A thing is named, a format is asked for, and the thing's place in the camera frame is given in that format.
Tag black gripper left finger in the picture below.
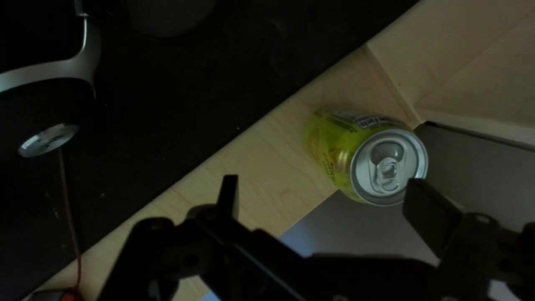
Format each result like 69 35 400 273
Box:
216 174 240 219

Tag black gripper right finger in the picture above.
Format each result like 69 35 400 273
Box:
403 179 465 261

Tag wooden shelf unit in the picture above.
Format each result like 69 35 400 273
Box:
368 0 535 147

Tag black desk mat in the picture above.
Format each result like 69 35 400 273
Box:
0 0 417 301

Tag black headphones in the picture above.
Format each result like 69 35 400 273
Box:
0 0 106 161

